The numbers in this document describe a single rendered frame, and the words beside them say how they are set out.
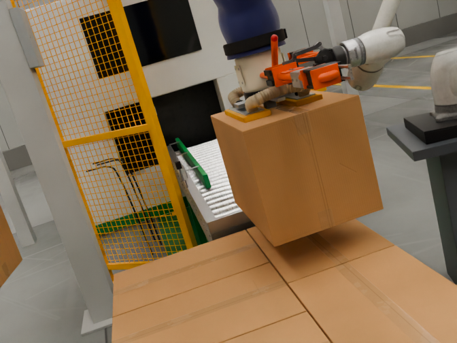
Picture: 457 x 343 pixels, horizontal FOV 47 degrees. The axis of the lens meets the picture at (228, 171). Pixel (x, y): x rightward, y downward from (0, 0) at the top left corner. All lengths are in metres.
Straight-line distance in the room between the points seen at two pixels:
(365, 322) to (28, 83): 2.09
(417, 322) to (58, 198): 2.07
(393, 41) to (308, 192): 0.55
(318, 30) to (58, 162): 9.67
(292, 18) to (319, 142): 10.21
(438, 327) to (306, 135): 0.68
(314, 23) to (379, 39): 10.30
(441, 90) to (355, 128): 0.66
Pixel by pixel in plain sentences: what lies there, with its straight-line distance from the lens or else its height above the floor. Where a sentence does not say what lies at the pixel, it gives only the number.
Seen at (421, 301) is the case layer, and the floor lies 0.54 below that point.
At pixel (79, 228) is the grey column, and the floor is 0.58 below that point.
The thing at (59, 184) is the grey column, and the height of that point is 0.85.
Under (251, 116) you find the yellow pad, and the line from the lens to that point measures 1.79.
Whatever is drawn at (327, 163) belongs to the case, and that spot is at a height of 0.89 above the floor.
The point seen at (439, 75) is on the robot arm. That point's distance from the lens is 2.34.
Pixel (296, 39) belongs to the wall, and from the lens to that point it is 11.88.
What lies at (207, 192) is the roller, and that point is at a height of 0.55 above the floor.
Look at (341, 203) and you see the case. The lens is 1.79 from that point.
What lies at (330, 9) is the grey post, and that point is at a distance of 5.46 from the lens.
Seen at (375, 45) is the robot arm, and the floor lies 1.21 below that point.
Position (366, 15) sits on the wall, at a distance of 12.63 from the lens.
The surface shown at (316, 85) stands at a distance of 1.35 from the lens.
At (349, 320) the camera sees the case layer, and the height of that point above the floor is 0.54.
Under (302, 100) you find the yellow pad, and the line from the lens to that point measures 1.84.
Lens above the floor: 1.37
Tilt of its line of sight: 14 degrees down
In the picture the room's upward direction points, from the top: 16 degrees counter-clockwise
